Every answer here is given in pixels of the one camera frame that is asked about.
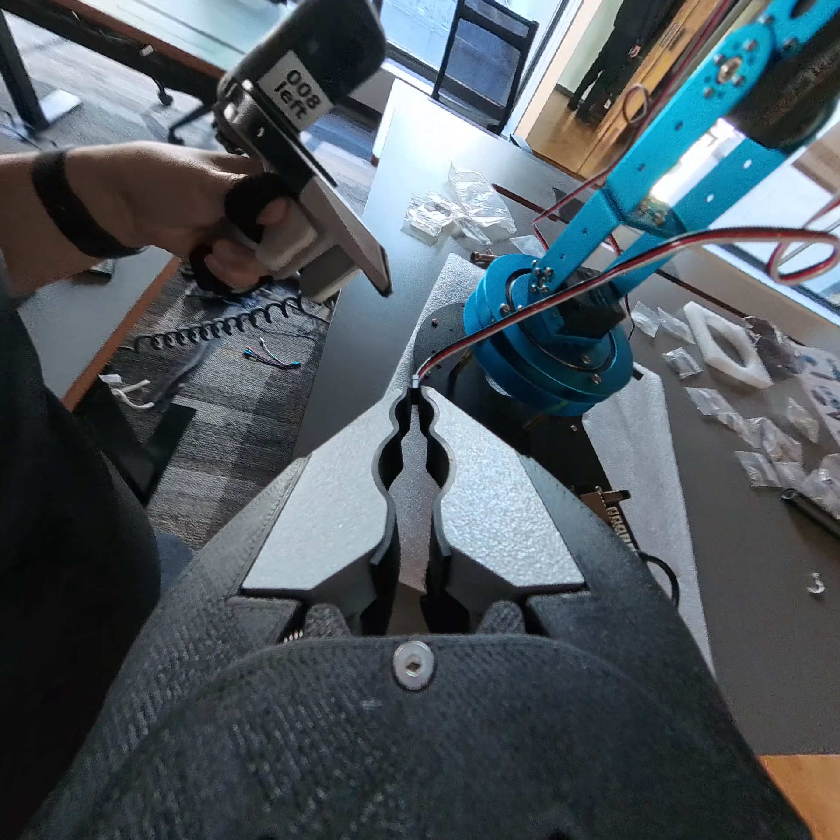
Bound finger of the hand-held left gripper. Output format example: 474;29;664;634
297;176;395;299

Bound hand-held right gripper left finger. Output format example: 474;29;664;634
241;387;417;635

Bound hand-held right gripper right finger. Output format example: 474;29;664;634
417;387;586;635

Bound blue toy robot arm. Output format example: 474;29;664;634
410;0;840;559

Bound printed instruction booklet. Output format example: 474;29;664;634
797;344;840;427

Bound black desk foot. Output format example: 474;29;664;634
75;381;198;506

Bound person's left hand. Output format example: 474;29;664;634
66;140;293;293

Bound large glass window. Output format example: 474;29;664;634
696;125;840;309
377;0;578;80

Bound pile of clear parts bags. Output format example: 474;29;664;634
400;161;840;519

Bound white foam pad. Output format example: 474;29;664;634
387;252;716;670

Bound person's blue jeans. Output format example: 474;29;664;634
154;532;199;595

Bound black mesh chair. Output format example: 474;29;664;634
431;0;540;135

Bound person's black clothing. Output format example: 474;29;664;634
0;276;161;840

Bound long black bar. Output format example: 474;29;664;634
781;489;840;529

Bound black crinkled plastic bag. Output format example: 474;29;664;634
745;315;805;382

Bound small coloured wire bundle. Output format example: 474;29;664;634
243;338;303;370

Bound black power cable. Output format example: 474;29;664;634
638;550;681;606

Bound black coiled cable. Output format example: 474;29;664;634
131;295;316;355

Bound white plug with cable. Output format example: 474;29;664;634
98;374;156;412

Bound white foam square ring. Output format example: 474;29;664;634
682;302;775;389

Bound black wrist strap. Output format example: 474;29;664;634
29;147;145;258

